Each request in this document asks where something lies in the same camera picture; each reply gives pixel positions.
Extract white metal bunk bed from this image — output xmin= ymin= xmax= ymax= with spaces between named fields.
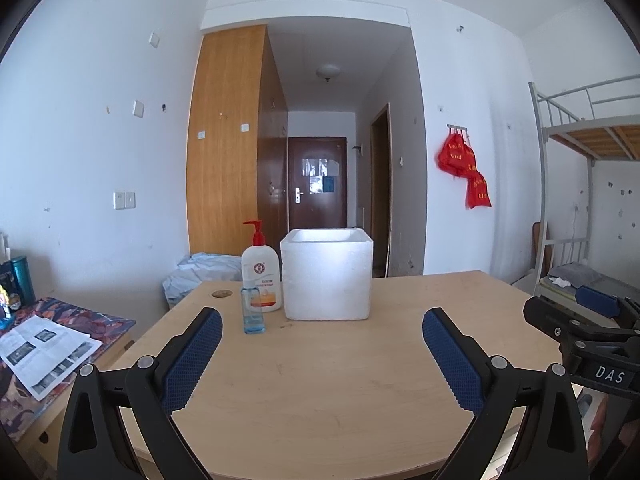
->
xmin=529 ymin=75 xmax=640 ymax=321

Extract teal cup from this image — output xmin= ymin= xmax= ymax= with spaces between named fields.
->
xmin=11 ymin=256 xmax=37 ymax=307

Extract light wooden wardrobe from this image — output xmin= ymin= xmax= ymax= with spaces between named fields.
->
xmin=186 ymin=24 xmax=290 ymax=256

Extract leaning wooden board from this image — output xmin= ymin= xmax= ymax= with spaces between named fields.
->
xmin=531 ymin=221 xmax=551 ymax=281

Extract cluster of small bottles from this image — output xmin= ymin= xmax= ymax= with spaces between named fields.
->
xmin=0 ymin=232 xmax=23 ymax=331

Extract grey blanket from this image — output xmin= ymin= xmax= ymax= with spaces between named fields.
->
xmin=547 ymin=263 xmax=601 ymax=286

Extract white foam box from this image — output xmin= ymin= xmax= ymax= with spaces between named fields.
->
xmin=280 ymin=228 xmax=374 ymax=321

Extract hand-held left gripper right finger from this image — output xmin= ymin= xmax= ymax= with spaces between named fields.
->
xmin=422 ymin=307 xmax=588 ymax=480

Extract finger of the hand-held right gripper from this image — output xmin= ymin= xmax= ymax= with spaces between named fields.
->
xmin=575 ymin=286 xmax=640 ymax=317
xmin=522 ymin=296 xmax=640 ymax=347

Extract brown side door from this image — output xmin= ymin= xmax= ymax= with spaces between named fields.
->
xmin=370 ymin=103 xmax=392 ymax=278

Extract red cloth bag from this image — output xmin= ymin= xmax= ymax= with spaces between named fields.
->
xmin=467 ymin=170 xmax=492 ymax=209
xmin=452 ymin=142 xmax=476 ymax=178
xmin=434 ymin=132 xmax=463 ymax=173

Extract white pump bottle red pump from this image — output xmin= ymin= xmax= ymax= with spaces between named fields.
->
xmin=241 ymin=220 xmax=283 ymax=313

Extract light blue plastic bag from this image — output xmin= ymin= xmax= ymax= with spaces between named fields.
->
xmin=162 ymin=252 xmax=244 ymax=311

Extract printed paper leaflet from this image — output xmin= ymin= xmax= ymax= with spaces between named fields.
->
xmin=0 ymin=315 xmax=103 ymax=402

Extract dark brown entrance door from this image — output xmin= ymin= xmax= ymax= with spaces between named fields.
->
xmin=287 ymin=136 xmax=348 ymax=231

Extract small clear blue sanitizer bottle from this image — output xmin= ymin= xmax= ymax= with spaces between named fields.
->
xmin=240 ymin=282 xmax=268 ymax=334

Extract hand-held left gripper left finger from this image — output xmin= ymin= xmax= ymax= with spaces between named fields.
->
xmin=56 ymin=306 xmax=223 ymax=480

